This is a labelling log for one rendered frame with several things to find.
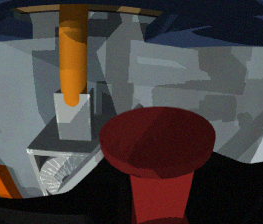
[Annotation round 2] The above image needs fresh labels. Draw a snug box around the blue rectangular frame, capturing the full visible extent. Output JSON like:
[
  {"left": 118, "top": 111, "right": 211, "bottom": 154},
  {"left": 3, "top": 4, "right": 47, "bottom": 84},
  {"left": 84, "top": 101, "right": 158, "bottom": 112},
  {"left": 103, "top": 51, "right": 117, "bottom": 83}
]
[{"left": 0, "top": 0, "right": 263, "bottom": 48}]

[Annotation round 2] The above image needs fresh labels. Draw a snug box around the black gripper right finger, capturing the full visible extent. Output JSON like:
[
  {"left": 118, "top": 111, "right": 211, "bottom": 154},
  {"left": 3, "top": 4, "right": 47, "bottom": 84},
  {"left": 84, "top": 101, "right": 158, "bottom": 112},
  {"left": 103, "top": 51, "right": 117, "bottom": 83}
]
[{"left": 184, "top": 152, "right": 263, "bottom": 224}]

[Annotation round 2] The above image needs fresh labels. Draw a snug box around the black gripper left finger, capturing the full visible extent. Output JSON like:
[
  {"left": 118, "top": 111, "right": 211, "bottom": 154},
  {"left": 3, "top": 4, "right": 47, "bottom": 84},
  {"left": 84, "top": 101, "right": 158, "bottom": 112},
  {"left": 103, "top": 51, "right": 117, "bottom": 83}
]
[{"left": 0, "top": 156, "right": 132, "bottom": 224}]

